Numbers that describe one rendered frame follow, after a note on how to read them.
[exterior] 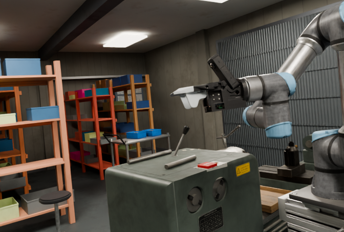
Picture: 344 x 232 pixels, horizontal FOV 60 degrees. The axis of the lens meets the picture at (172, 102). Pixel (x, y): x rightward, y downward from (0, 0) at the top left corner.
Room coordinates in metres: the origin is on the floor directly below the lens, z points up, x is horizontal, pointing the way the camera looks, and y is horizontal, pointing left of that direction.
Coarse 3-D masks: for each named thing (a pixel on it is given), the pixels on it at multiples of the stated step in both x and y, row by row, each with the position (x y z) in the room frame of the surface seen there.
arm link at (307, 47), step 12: (312, 24) 1.01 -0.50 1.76; (300, 36) 1.04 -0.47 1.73; (312, 36) 1.01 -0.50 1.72; (300, 48) 1.02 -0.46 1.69; (312, 48) 1.01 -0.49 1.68; (324, 48) 1.02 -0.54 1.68; (288, 60) 1.02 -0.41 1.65; (300, 60) 1.00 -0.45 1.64; (312, 60) 1.02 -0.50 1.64; (288, 72) 1.00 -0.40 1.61; (300, 72) 1.00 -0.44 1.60; (252, 108) 1.00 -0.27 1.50; (252, 120) 0.97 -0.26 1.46
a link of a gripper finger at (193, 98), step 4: (180, 88) 0.80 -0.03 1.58; (184, 88) 0.80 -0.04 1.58; (188, 88) 0.80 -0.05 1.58; (192, 88) 0.80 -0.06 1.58; (176, 92) 0.80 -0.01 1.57; (180, 92) 0.80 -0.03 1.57; (184, 92) 0.79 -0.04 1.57; (188, 92) 0.80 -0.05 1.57; (192, 92) 0.80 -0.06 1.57; (196, 92) 0.81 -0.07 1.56; (200, 92) 0.81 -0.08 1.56; (204, 92) 0.82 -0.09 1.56; (188, 96) 0.80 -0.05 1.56; (192, 96) 0.80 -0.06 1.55; (196, 96) 0.81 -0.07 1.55; (200, 96) 0.81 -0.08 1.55; (204, 96) 0.82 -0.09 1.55; (188, 100) 0.80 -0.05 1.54; (192, 100) 0.80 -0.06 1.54; (196, 100) 0.81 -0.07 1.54; (192, 104) 0.80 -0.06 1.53; (196, 104) 0.80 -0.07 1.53
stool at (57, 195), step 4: (52, 192) 3.35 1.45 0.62; (56, 192) 3.33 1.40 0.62; (60, 192) 3.32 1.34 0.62; (64, 192) 3.30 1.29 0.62; (68, 192) 3.29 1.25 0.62; (44, 196) 3.22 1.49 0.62; (48, 196) 3.20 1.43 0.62; (52, 196) 3.19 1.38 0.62; (56, 196) 3.17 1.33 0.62; (60, 196) 3.16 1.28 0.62; (64, 196) 3.16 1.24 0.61; (68, 196) 3.19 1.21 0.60; (40, 200) 3.13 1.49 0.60; (44, 200) 3.09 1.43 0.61; (48, 200) 3.08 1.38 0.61; (52, 200) 3.08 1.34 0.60; (56, 200) 3.08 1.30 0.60; (60, 200) 3.10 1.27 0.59; (64, 200) 3.15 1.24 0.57; (56, 204) 3.22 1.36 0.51; (56, 208) 3.21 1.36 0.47; (56, 212) 3.21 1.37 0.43; (56, 216) 3.21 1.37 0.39; (56, 220) 3.21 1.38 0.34; (56, 224) 3.21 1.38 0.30; (56, 228) 3.22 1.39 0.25
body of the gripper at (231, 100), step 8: (240, 80) 0.85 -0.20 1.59; (216, 88) 0.82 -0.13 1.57; (224, 88) 0.82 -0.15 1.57; (240, 88) 0.85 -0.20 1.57; (208, 96) 0.82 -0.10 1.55; (216, 96) 0.83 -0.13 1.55; (224, 96) 0.82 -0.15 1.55; (232, 96) 0.85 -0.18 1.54; (240, 96) 0.85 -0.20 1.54; (208, 104) 0.82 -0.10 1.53; (216, 104) 0.82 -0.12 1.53; (224, 104) 0.82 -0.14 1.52; (232, 104) 0.84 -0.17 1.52; (240, 104) 0.84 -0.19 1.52
